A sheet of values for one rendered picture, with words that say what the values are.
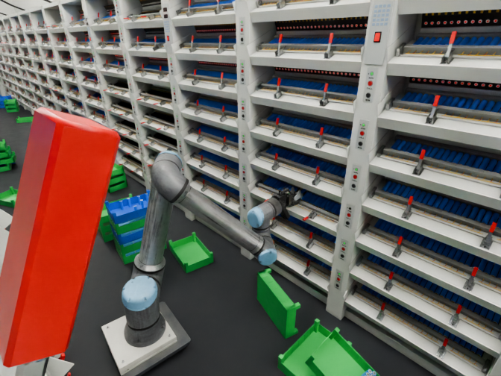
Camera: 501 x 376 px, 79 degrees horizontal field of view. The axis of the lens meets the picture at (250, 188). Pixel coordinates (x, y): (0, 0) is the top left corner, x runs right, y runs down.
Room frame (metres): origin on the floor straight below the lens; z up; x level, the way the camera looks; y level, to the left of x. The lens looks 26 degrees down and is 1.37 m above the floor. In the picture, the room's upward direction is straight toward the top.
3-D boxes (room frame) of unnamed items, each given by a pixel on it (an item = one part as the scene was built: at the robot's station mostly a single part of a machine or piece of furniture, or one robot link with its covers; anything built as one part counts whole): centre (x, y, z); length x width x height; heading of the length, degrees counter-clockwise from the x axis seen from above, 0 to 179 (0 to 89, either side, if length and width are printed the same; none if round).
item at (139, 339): (1.02, 0.51, 0.15); 0.19 x 0.19 x 0.10
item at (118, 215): (1.79, 0.79, 0.36); 0.30 x 0.20 x 0.08; 126
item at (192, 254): (1.71, 0.42, 0.04); 0.30 x 0.20 x 0.08; 33
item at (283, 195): (1.39, -0.17, 0.61); 0.12 x 0.08 x 0.09; 135
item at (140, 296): (1.03, 0.50, 0.29); 0.17 x 0.15 x 0.18; 8
